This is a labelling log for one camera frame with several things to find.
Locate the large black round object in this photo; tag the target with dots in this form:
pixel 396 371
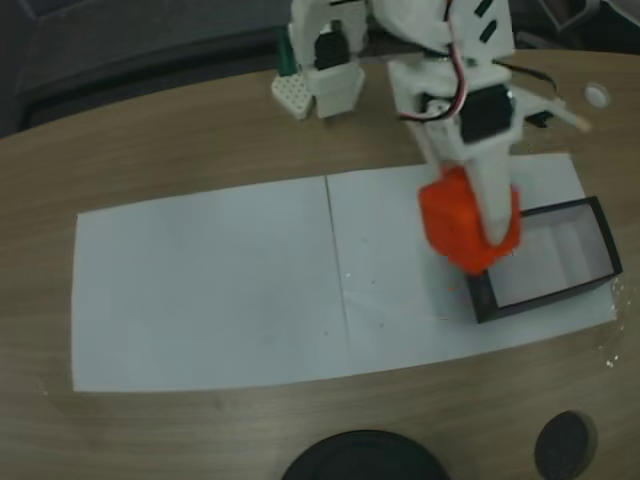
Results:
pixel 362 457

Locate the white gripper camera mount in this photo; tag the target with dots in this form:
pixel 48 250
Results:
pixel 545 106

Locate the white paper sheet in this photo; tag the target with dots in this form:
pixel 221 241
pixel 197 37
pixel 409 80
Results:
pixel 190 290
pixel 390 280

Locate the green table clamp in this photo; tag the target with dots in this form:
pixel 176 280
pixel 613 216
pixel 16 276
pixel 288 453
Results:
pixel 287 57

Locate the orange cube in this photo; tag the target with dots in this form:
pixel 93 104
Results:
pixel 450 220

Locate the dark open cardboard box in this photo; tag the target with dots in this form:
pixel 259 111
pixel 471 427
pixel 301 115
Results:
pixel 607 240

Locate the black round table grommet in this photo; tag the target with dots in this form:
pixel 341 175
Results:
pixel 562 445

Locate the white round table cap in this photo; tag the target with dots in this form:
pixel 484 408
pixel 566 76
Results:
pixel 597 94

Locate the dark office chair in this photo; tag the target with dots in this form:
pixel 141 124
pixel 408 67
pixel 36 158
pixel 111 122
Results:
pixel 575 20

